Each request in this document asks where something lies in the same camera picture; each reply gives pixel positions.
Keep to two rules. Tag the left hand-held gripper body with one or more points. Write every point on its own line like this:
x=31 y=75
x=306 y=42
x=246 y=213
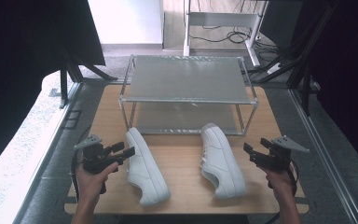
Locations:
x=94 y=158

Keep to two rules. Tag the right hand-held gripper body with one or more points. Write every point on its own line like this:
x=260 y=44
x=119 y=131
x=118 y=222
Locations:
x=276 y=157

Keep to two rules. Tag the white sneaker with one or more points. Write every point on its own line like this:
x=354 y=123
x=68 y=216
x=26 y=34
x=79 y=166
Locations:
x=144 y=168
x=222 y=161

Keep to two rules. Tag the metal two-tier shoe rack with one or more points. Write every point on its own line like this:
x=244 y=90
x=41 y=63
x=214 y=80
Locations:
x=186 y=79

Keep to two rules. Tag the person's right hand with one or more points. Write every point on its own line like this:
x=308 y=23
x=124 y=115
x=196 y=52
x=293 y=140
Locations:
x=278 y=182

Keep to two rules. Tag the person's left hand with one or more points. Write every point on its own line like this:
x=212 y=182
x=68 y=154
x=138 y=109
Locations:
x=90 y=183

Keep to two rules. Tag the white power strip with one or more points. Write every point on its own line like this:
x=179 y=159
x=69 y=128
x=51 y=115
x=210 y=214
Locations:
x=274 y=68

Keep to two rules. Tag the black metal stand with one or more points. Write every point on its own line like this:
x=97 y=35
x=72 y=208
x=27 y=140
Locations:
x=301 y=71
x=71 y=71

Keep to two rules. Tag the black curtain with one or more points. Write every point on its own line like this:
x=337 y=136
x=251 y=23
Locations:
x=18 y=62
x=348 y=77

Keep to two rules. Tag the aluminium floor rail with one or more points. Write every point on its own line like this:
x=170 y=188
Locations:
x=326 y=155

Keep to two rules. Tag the white metal desk frame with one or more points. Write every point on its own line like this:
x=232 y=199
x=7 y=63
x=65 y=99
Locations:
x=220 y=19

